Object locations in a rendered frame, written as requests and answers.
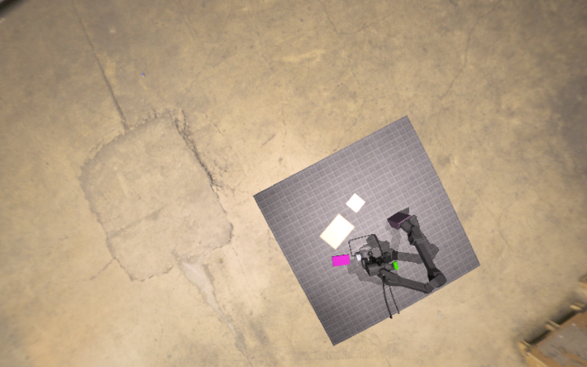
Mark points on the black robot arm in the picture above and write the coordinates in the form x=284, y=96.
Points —
x=382, y=269

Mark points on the magenta flat bar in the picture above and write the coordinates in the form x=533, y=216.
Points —
x=340, y=260

